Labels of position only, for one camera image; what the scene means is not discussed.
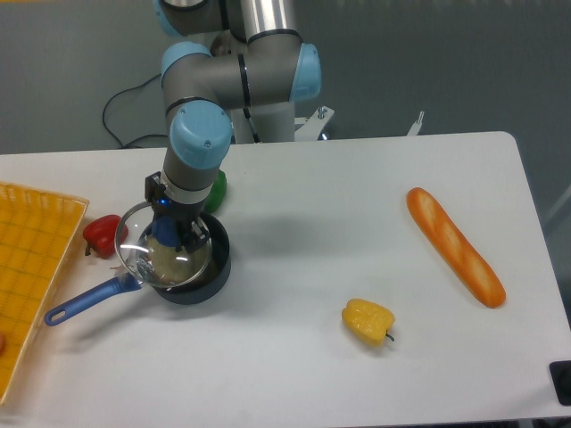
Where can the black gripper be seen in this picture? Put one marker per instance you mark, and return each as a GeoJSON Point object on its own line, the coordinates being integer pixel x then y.
{"type": "Point", "coordinates": [176, 212]}

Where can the glass lid blue knob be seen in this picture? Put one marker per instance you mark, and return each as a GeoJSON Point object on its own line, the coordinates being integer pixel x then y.
{"type": "Point", "coordinates": [131, 237]}

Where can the dark blue saucepan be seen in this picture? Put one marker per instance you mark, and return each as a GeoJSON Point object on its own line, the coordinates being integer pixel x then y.
{"type": "Point", "coordinates": [206, 285]}

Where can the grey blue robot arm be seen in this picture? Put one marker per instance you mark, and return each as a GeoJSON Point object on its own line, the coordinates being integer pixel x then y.
{"type": "Point", "coordinates": [200, 88]}

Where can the bread slice in pot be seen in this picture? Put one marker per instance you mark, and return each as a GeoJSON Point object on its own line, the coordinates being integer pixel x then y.
{"type": "Point", "coordinates": [167, 268]}

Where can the green bell pepper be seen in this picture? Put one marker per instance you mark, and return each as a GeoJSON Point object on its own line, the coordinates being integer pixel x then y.
{"type": "Point", "coordinates": [217, 193]}

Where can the red bell pepper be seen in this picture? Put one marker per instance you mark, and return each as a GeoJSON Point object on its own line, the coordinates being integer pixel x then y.
{"type": "Point", "coordinates": [100, 236]}

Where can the yellow woven basket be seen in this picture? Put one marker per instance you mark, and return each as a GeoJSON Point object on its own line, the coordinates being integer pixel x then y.
{"type": "Point", "coordinates": [38, 227]}

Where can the yellow bell pepper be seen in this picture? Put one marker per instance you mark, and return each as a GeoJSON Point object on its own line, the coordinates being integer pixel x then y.
{"type": "Point", "coordinates": [370, 322]}

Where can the orange baguette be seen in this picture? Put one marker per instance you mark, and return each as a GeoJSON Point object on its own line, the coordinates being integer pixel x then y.
{"type": "Point", "coordinates": [455, 249]}

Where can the black corner device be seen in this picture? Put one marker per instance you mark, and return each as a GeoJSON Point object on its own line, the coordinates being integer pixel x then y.
{"type": "Point", "coordinates": [560, 372]}

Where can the white metal bracket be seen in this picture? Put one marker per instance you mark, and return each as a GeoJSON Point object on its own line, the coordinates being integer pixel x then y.
{"type": "Point", "coordinates": [416, 125]}

